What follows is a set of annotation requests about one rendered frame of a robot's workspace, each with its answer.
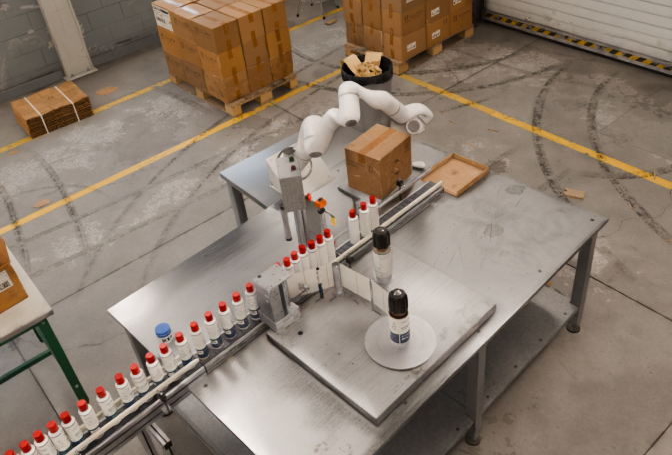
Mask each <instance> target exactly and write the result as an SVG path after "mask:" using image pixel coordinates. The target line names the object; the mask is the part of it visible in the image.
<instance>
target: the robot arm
mask: <svg viewBox="0 0 672 455"><path fill-rule="evenodd" d="M338 98H339V109H338V108H332V109H330V110H329V111H327V112H326V113H325V114H324V116H323V117H322V118H321V117H320V116H317V115H311V116H308V117H307V118H306V119H305V120H304V121H303V123H302V125H301V128H300V132H299V137H298V142H297V144H296V145H295V146H294V148H293V149H294V150H296V154H297V158H298V160H299V164H300V169H301V174H302V178H303V177H305V176H306V175H307V174H308V172H309V170H310V160H311V159H312V158H318V157H321V156H322V155H324V154H325V152H326V151H327V149H328V147H329V144H330V142H331V140H332V137H333V135H334V133H335V131H336V130H337V129H338V128H339V127H340V126H344V127H354V126H355V125H357V123H358V122H359V120H360V105H359V98H361V99H362V100H364V101H365V102H366V103H367V104H368V105H369V106H370V107H372V108H374V109H378V110H381V111H382V112H383V113H385V114H386V115H387V116H389V117H390V118H392V119H393V120H394V121H396V122H397V123H400V124H403V123H406V122H407V121H408V122H407V124H406V129H407V131H408V132H409V133H410V134H420V133H423V131H425V129H424V127H425V126H426V125H427V124H428V123H429V122H430V121H431V120H432V118H433V116H434V115H433V113H432V111H431V110H430V109H429V108H427V107H426V106H425V105H423V104H420V103H412V104H409V105H406V106H404V105H402V104H401V103H400V102H399V101H398V100H397V99H395V98H394V97H393V96H392V95H391V94H389V93H388V92H386V91H373V90H368V89H365V88H363V87H362V86H360V85H358V84H357V83H355V82H352V81H346V82H344V83H342V84H341V85H340V87H339V90H338Z"/></svg>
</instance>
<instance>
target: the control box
mask: <svg viewBox="0 0 672 455"><path fill-rule="evenodd" d="M292 157H294V160H295V162H293V163H290V162H289V159H288V158H287V157H281V158H276V159H275V161H276V167H277V172H278V178H279V183H280V189H281V194H282V200H283V205H284V211H285V213H287V212H292V211H298V210H303V209H305V207H306V200H305V194H304V188H303V182H302V175H301V171H300V167H299V163H298V158H297V156H292ZM292 165H295V166H296V168H297V170H296V171H294V172H293V171H291V166H292Z"/></svg>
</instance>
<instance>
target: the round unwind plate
mask: <svg viewBox="0 0 672 455"><path fill-rule="evenodd" d="M409 319H410V338H411V341H410V343H409V345H408V346H406V347H403V348H397V347H394V346H393V345H392V344H391V343H390V332H389V318H388V316H385V317H382V318H380V319H379V320H377V321H376V322H374V323H373V324H372V325H371V326H370V328H369V329H368V331H367V333H366V335H365V348H366V351H367V353H368V354H369V356H370V357H371V358H372V359H373V360H374V361H375V362H377V363H378V364H380V365H382V366H384V367H387V368H391V369H409V368H413V367H416V366H419V365H421V364H422V363H424V362H425V361H427V360H428V359H429V358H430V357H431V355H432V354H433V352H434V350H435V348H436V335H435V332H434V330H433V329H432V327H431V326H430V325H429V324H428V323H427V322H426V321H424V320H423V319H421V318H419V317H417V316H414V315H410V314H409Z"/></svg>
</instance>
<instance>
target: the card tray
mask: <svg viewBox="0 0 672 455"><path fill-rule="evenodd" d="M430 169H431V172H430V173H428V174H427V175H426V176H424V177H423V178H421V181H423V182H425V183H426V182H427V181H432V182H434V183H436V184H437V183H439V182H440V181H443V184H442V185H441V186H442V187H444V191H445V192H447V193H449V194H451V195H453V196H455V197H458V196H459V195H461V194H462V193H463V192H465V191H466V190H467V189H468V188H470V187H471V186H472V185H474V184H475V183H476V182H477V181H479V180H480V179H481V178H482V177H484V176H485V175H486V174H488V173H489V167H488V166H485V165H483V164H480V163H478V162H476V161H473V160H471V159H468V158H466V157H463V156H461V155H459V154H456V153H454V152H452V153H451V154H449V155H448V156H447V157H445V158H444V159H442V160H441V161H440V162H438V163H437V164H436V165H434V166H433V167H431V168H430Z"/></svg>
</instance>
